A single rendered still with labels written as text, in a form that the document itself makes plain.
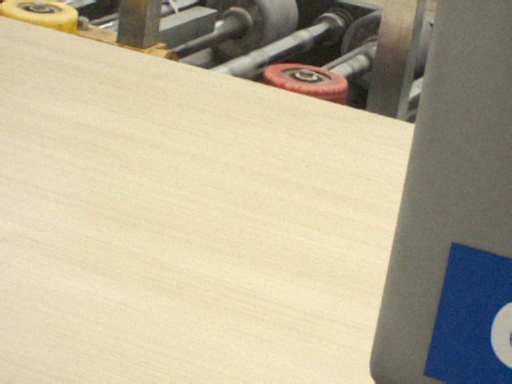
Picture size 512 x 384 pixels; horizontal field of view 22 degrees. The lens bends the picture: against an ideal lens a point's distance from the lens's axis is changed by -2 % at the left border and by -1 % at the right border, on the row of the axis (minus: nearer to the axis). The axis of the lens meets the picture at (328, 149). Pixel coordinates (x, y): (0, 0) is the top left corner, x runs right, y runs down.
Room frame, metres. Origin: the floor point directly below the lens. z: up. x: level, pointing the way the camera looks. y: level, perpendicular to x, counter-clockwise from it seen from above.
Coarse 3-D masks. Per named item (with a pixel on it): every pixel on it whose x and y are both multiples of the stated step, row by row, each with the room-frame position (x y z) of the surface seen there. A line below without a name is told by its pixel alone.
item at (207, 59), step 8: (80, 16) 2.02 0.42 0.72; (208, 48) 1.86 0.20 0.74; (192, 56) 1.81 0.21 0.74; (200, 56) 1.81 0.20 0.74; (208, 56) 1.82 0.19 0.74; (216, 56) 1.83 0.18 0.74; (192, 64) 1.77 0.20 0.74; (200, 64) 1.78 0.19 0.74; (208, 64) 1.80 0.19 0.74; (216, 64) 1.82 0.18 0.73; (352, 88) 1.78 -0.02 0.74; (360, 88) 1.80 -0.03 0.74; (352, 96) 1.77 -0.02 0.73; (416, 112) 1.72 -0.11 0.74; (408, 120) 1.69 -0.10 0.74
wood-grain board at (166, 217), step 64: (0, 64) 1.10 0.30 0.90; (64, 64) 1.13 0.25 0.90; (128, 64) 1.17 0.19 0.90; (0, 128) 0.94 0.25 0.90; (64, 128) 0.96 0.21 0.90; (128, 128) 0.99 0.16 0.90; (192, 128) 1.01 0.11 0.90; (256, 128) 1.04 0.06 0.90; (320, 128) 1.07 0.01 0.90; (384, 128) 1.10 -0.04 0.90; (0, 192) 0.81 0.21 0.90; (64, 192) 0.83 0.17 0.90; (128, 192) 0.85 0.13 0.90; (192, 192) 0.87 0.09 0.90; (256, 192) 0.90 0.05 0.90; (320, 192) 0.92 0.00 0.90; (384, 192) 0.94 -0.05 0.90; (0, 256) 0.71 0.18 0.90; (64, 256) 0.73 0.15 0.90; (128, 256) 0.75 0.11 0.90; (192, 256) 0.76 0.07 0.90; (256, 256) 0.78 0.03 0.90; (320, 256) 0.80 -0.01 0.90; (384, 256) 0.82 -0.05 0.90; (0, 320) 0.63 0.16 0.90; (64, 320) 0.65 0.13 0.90; (128, 320) 0.66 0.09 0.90; (192, 320) 0.67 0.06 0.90; (256, 320) 0.69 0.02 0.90; (320, 320) 0.70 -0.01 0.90
